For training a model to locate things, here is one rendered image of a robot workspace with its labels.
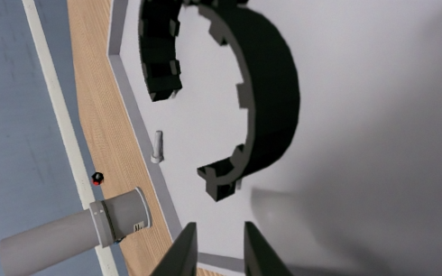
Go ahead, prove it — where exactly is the black clamp ring half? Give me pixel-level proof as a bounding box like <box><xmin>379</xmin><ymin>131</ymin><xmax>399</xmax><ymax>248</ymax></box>
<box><xmin>138</xmin><ymin>0</ymin><xmax>300</xmax><ymax>202</ymax></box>

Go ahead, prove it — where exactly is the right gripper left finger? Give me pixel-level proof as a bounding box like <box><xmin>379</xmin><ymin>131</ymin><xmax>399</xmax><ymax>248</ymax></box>
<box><xmin>149</xmin><ymin>222</ymin><xmax>198</xmax><ymax>276</ymax></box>

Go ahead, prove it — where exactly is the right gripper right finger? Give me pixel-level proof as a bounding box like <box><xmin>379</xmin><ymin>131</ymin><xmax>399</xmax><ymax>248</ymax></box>
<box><xmin>244</xmin><ymin>221</ymin><xmax>294</xmax><ymax>276</ymax></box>

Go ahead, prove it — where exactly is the red stubby screwdriver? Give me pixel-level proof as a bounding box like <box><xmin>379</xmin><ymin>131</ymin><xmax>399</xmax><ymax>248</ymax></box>
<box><xmin>92</xmin><ymin>172</ymin><xmax>104</xmax><ymax>185</ymax></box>

